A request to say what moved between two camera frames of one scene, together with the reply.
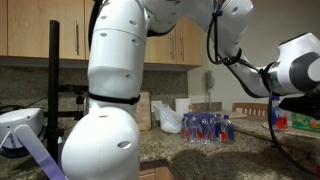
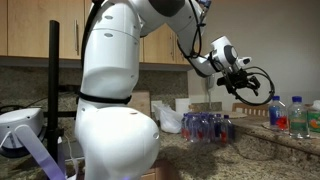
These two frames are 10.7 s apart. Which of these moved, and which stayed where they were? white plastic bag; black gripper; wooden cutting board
Moved: black gripper
Stayed: white plastic bag; wooden cutting board
